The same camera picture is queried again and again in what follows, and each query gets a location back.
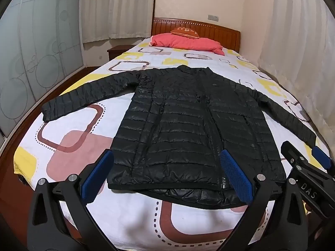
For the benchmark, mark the patterned bed sheet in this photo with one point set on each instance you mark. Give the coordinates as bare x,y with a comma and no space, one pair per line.
78,125

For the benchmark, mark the wooden headboard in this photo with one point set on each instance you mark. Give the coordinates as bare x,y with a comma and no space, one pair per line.
219,32

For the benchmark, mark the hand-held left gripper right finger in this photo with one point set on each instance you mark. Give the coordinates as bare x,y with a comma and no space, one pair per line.
235,177

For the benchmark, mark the wall socket panel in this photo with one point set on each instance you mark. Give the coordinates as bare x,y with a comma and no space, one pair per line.
213,17

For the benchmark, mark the frosted glass wardrobe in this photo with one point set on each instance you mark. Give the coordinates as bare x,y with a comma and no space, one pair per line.
39,44

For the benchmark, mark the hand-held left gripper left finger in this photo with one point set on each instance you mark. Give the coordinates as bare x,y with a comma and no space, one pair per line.
97,176

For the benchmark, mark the orange cushion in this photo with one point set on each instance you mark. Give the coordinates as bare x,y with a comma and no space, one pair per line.
184,31

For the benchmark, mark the pink pillow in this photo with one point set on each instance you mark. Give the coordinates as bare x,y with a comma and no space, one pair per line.
183,42

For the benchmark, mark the cream side curtain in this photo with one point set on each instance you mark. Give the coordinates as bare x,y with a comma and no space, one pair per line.
295,31

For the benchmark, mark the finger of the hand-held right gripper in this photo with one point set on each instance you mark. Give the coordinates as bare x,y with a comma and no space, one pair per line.
322,158
291,151

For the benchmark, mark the black puffer jacket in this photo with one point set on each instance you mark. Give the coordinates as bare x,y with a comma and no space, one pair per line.
183,123

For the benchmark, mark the cream window curtain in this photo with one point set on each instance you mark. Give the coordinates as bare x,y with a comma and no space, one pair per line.
120,7

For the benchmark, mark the wooden nightstand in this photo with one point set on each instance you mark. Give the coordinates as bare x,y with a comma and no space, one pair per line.
117,51

